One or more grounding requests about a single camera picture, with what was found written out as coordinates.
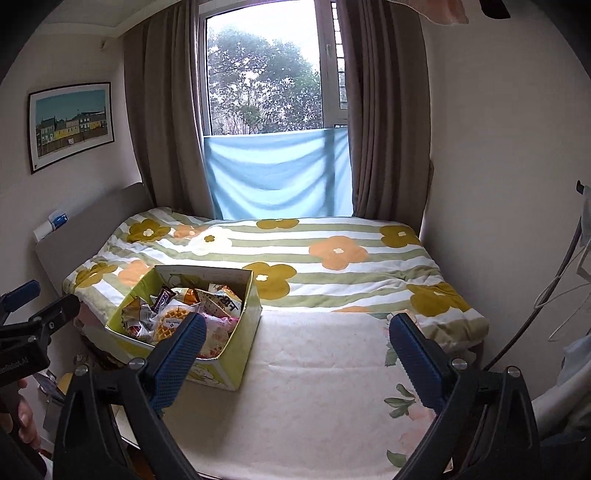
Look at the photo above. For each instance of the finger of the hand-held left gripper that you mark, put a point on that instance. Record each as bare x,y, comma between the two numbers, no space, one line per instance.
53,318
21,295

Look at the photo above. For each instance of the blue white tube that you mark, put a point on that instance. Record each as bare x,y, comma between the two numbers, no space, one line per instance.
58,220

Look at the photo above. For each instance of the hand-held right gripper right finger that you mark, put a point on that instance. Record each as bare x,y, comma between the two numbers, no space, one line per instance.
418,364

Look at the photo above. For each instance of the pink hanging cloth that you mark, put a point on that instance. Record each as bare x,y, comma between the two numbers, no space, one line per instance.
445,10

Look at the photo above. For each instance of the light blue cloth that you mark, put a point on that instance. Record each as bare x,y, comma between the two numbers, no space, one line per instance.
277,175

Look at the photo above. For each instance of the white floral fleece blanket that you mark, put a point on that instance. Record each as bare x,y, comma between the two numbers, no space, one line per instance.
300,392

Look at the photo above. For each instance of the shrimp chip snack packet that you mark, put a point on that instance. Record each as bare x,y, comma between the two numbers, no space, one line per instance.
226,302

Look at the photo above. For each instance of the pile of assorted packets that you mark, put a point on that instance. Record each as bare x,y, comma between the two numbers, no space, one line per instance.
173,318

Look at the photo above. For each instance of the green cardboard box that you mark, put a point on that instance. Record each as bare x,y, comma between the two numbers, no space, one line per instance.
244,332

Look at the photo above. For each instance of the flowered striped blanket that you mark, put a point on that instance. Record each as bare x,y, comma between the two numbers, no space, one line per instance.
323,277

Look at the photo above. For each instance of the person's left hand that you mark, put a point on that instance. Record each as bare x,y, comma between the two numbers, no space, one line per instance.
25,420

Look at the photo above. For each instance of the framed wall picture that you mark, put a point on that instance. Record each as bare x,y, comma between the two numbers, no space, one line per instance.
71,127

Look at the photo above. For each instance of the grey bed headboard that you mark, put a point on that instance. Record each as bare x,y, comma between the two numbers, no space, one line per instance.
83,230

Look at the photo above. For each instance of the brown curtain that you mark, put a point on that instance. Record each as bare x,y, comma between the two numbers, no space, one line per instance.
166,115
392,115

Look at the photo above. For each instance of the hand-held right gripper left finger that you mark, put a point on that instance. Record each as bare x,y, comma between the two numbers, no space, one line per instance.
180,364

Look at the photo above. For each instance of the window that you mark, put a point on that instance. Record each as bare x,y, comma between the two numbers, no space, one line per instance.
263,74

